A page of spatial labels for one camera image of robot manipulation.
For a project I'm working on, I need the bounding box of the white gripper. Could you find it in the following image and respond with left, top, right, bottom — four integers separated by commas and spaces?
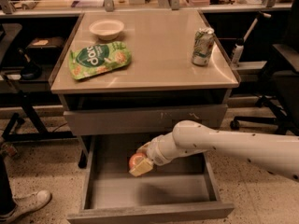
129, 136, 170, 176

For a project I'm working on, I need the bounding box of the red apple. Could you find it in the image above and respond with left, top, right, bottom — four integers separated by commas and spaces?
129, 153, 147, 169

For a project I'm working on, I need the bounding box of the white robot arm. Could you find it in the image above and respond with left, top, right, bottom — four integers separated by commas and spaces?
129, 120, 299, 182

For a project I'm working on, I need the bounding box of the closed grey top drawer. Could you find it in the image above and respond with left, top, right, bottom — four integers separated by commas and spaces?
64, 105, 228, 135

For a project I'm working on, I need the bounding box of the open grey middle drawer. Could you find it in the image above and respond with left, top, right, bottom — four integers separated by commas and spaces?
67, 133, 234, 224

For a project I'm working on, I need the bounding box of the grey drawer cabinet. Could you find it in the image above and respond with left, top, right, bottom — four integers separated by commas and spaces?
48, 9, 242, 170

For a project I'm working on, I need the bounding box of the green snack bag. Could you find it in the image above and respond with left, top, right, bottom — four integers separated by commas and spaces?
68, 41, 132, 80

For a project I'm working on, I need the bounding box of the white sneaker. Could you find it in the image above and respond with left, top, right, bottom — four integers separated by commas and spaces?
0, 190, 51, 224

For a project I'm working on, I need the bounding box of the green white soda can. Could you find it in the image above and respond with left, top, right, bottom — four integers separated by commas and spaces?
192, 27, 214, 66

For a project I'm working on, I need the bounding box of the white paper bowl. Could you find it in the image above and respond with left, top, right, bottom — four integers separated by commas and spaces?
89, 20, 124, 41

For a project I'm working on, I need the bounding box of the black box with label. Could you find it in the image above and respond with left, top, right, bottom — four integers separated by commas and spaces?
26, 36, 64, 56

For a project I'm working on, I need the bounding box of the dark trouser leg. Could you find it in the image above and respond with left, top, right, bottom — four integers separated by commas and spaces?
0, 156, 16, 216

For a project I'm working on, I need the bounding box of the black office chair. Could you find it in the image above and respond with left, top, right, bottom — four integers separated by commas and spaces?
230, 0, 299, 135

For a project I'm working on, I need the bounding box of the black desk frame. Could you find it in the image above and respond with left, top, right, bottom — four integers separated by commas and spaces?
0, 23, 74, 142

